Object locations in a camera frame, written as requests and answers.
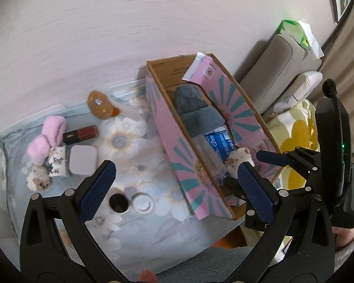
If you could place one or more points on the white square compact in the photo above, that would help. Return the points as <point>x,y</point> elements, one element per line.
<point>83,160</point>

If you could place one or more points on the pink teal cardboard box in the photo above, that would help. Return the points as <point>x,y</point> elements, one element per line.
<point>245,126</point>

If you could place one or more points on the pink fluffy headband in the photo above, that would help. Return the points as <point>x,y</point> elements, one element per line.
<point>51,136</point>

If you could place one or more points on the blue tissue packet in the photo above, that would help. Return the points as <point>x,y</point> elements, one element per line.
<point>221,142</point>

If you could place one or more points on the black round cap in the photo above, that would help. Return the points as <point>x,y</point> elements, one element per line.
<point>118,203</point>

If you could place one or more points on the white tray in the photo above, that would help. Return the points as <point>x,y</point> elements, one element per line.
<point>123,92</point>

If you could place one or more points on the white pillow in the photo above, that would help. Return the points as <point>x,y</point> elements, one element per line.
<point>300,89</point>

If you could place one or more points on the right hand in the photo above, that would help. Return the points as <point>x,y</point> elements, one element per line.
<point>342,237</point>

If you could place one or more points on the left hand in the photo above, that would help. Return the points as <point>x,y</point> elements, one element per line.
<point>147,276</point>

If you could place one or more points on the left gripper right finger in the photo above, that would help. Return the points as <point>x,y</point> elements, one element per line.
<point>297,244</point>

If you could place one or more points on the clear cotton swab box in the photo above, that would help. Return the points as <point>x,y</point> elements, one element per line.
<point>215,166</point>

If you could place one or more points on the green white plastic bag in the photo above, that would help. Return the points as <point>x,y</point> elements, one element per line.
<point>301,32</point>

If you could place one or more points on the white speckled plush pad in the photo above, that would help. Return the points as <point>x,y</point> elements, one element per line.
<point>236,158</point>

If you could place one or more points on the black white printed packet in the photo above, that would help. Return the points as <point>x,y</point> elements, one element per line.
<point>58,162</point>

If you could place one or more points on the floral blue cloth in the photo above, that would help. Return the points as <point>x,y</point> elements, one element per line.
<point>159,241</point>

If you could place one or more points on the grey knit hat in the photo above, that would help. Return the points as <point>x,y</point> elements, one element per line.
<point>196,115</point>

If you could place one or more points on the red lipstick tube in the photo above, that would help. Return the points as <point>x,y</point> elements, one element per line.
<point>80,135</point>

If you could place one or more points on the grey sofa cushion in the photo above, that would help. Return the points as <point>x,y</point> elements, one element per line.
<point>271,67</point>

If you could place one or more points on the brown plush duck toy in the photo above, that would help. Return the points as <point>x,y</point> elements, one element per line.
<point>100,106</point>

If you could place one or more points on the yellow floral bedsheet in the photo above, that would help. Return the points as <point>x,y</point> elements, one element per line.
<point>294,128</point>

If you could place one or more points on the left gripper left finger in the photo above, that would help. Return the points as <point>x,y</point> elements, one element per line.
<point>56,245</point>

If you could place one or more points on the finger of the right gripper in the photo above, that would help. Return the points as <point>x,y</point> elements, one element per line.
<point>231,186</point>
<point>276,159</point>

